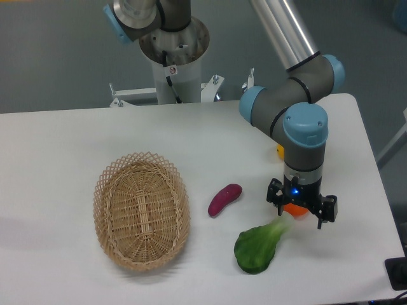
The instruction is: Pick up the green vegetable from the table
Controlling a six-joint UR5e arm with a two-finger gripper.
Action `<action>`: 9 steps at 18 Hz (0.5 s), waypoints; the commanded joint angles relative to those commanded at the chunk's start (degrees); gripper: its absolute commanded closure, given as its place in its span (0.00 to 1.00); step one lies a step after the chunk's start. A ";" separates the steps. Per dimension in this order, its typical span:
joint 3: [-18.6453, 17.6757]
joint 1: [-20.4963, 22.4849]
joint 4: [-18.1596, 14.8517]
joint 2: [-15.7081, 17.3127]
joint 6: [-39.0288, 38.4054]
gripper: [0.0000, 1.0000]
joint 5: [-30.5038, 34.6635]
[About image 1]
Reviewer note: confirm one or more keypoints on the green leafy vegetable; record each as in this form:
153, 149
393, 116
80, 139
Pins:
255, 248

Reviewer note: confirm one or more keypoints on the woven wicker basket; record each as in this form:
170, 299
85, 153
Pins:
141, 211

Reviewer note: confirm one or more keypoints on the white frame at right edge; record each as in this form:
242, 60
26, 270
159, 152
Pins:
393, 146

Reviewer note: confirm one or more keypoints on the blue object top right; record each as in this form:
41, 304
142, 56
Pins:
399, 15

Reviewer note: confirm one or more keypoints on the yellow fruit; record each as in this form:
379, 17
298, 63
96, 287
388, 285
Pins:
280, 151

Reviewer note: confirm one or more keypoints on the purple sweet potato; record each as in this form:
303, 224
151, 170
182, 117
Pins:
224, 197

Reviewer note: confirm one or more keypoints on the orange fruit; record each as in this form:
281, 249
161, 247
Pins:
295, 210

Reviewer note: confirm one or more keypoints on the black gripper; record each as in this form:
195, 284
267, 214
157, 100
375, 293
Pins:
304, 195

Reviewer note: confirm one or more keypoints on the black device at table edge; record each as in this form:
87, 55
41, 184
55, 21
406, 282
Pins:
396, 270

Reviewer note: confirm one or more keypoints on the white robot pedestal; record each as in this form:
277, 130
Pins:
176, 62

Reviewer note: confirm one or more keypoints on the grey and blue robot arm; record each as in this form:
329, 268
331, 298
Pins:
290, 114

